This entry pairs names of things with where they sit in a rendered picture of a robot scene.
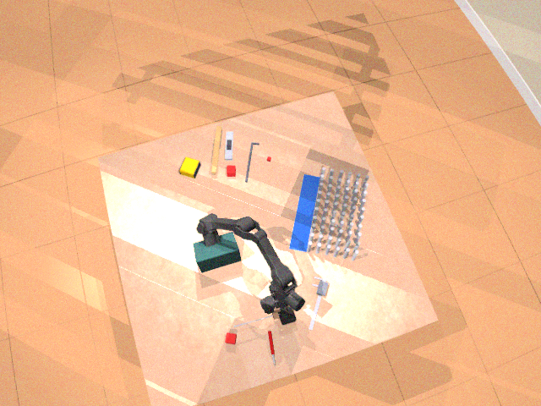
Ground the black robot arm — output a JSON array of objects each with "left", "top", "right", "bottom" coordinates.
[{"left": 196, "top": 213, "right": 305, "bottom": 315}]

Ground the blue flat strip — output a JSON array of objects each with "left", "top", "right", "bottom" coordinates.
[{"left": 289, "top": 174, "right": 320, "bottom": 252}]

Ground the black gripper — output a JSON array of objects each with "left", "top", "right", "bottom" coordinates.
[{"left": 269, "top": 284, "right": 296, "bottom": 325}]

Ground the yellow block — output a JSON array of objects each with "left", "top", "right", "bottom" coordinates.
[{"left": 179, "top": 157, "right": 201, "bottom": 178}]

